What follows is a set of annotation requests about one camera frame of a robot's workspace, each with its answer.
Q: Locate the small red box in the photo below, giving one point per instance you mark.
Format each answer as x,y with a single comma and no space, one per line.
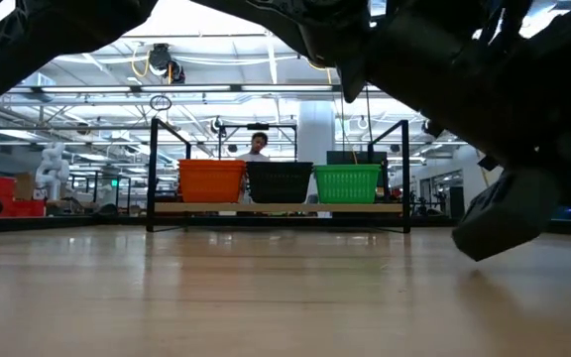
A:
30,208

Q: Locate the black aluminium station frame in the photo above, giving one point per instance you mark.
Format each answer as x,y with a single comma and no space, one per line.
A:
67,224

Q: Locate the white building column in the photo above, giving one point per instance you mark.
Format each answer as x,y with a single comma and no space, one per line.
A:
315,129

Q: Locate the orange slotted plastic basket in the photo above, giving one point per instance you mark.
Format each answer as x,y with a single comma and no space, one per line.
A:
211,186
211,162

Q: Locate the black background station frame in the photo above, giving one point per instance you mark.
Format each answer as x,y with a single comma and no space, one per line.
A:
285,125

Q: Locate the person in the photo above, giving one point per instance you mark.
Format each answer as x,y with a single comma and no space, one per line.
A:
257,141

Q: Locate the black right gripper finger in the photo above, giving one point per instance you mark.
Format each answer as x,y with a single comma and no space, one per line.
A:
508,218

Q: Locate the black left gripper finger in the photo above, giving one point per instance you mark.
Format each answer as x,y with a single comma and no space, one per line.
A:
354,82

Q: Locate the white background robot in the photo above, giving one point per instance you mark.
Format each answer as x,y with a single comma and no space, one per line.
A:
52,168

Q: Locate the green slotted plastic basket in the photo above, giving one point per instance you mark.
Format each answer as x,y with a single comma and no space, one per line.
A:
347,167
347,188

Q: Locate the ceiling light strip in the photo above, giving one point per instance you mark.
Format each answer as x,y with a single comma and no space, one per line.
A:
92,89

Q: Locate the black metal shelf frame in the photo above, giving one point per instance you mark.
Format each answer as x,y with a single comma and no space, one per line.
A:
405,173

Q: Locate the cardboard box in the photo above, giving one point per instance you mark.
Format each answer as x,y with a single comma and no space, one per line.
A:
25,186

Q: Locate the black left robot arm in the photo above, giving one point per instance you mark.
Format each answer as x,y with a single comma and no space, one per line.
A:
42,35

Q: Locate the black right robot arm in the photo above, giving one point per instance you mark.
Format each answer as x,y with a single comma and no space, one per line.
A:
464,74

